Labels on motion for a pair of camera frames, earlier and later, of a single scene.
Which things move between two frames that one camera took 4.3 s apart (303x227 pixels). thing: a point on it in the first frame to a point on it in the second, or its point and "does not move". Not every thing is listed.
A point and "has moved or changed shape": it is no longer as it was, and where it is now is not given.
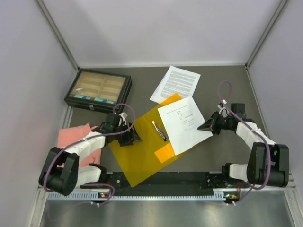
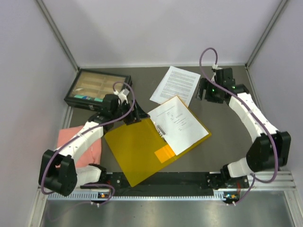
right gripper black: x=208 y=126 to x=204 y=83
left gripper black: x=131 y=136 to x=136 y=115
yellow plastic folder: x=141 y=159 has moved or changed shape
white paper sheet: x=184 y=126 has moved or changed shape
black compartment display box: x=98 y=91 does not move
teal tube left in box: x=82 y=96 does not move
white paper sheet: x=159 y=95 does not move
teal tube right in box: x=103 y=100 does not move
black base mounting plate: x=163 y=183 does not move
